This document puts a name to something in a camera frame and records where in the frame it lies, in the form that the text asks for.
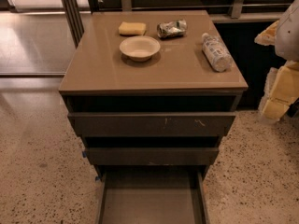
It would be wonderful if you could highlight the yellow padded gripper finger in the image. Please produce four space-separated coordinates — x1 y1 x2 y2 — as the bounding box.
254 21 278 46
258 61 299 122

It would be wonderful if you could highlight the clear plastic water bottle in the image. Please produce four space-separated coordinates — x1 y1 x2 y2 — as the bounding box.
202 33 233 72

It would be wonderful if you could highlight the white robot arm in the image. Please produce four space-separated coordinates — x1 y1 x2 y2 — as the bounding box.
254 0 299 124

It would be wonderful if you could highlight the brown drawer cabinet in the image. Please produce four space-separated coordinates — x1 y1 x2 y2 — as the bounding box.
58 9 249 224

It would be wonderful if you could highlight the open bottom drawer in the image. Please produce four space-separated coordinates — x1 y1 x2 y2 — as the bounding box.
95 169 210 224

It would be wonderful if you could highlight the middle drawer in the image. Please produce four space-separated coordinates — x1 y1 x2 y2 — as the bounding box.
85 147 219 166

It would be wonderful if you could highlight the top drawer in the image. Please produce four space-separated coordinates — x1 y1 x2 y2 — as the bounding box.
68 112 235 137

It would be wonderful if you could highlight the white bowl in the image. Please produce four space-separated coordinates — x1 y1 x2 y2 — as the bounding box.
120 35 161 62

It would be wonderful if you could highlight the yellow sponge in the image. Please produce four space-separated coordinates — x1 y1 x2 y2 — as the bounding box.
119 21 147 35

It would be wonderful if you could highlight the metal railing frame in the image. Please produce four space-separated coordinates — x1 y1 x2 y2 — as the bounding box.
0 0 299 49

